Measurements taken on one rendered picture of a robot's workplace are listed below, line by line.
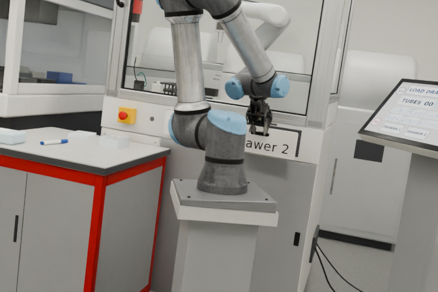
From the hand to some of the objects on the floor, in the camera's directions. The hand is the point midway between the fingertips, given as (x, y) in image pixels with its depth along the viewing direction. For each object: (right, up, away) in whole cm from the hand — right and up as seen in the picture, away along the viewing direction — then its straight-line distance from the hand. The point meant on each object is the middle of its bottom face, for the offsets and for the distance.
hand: (259, 131), depth 194 cm
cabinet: (-20, -82, +77) cm, 114 cm away
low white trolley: (-85, -80, +15) cm, 118 cm away
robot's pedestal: (-26, -94, -38) cm, 105 cm away
